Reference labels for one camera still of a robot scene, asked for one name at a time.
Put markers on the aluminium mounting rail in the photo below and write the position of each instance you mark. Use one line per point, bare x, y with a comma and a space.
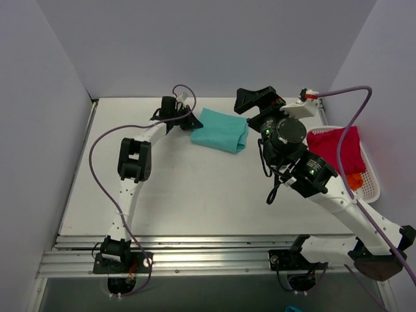
71, 257

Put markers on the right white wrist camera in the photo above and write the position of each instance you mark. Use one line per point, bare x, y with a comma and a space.
306, 105

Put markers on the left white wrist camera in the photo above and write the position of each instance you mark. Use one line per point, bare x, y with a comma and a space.
182, 97

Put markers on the orange t-shirt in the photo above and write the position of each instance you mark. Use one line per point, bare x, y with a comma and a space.
355, 181

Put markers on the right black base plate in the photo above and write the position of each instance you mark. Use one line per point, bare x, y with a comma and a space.
285, 260

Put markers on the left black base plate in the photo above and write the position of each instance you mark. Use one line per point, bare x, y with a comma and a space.
111, 264

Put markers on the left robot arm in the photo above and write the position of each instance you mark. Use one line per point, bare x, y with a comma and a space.
134, 168

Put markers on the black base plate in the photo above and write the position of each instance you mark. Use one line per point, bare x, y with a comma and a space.
285, 260
111, 264

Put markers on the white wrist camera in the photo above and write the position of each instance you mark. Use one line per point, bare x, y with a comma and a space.
182, 97
306, 105

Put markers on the teal t-shirt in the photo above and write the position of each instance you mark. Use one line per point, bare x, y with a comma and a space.
221, 132

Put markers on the teal object at bottom edge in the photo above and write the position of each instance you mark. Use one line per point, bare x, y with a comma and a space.
291, 309

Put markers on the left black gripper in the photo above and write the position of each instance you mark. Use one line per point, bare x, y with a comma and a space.
177, 117

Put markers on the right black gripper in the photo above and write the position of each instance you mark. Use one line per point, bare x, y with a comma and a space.
264, 108

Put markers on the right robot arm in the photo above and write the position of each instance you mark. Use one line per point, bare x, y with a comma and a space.
376, 246

